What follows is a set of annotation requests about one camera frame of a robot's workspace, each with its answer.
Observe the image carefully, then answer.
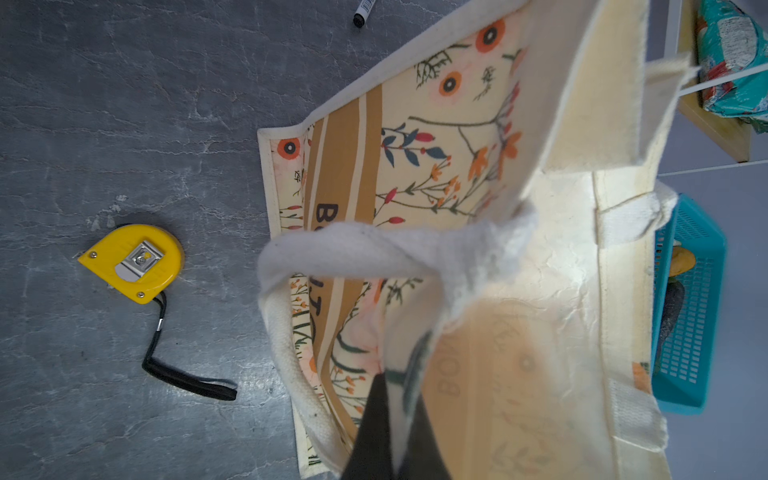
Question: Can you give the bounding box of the white two-tier wooden shelf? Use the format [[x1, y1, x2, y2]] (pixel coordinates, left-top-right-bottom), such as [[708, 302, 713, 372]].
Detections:
[[648, 1, 767, 177]]

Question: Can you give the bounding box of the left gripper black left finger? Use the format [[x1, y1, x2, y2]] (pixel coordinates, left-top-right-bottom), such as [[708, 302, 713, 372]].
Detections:
[[341, 374, 395, 480]]

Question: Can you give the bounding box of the yellow mango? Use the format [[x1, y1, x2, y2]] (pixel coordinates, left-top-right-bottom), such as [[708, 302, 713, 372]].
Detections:
[[669, 245, 697, 277]]

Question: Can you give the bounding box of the dark cucumber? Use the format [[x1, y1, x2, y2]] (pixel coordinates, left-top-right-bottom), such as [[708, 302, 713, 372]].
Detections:
[[654, 280, 686, 363]]

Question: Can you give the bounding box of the black white marker pen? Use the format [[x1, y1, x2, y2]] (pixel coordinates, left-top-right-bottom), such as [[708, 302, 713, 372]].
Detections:
[[353, 0, 376, 28]]

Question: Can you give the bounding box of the cream floral tote bag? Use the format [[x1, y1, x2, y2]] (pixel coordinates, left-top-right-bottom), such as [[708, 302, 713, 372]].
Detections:
[[257, 1, 692, 479]]

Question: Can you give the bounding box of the teal snack bag lower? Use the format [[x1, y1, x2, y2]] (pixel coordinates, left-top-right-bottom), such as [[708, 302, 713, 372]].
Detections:
[[695, 0, 767, 134]]

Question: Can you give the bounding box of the teal plastic basket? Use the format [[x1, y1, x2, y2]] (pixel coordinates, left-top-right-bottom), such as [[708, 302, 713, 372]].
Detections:
[[651, 195, 727, 415]]

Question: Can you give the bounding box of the yellow tape measure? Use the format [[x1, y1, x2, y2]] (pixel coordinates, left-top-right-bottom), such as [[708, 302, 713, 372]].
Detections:
[[78, 224, 237, 402]]

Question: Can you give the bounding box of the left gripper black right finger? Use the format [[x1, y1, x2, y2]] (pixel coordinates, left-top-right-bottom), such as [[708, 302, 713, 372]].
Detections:
[[398, 397, 451, 480]]

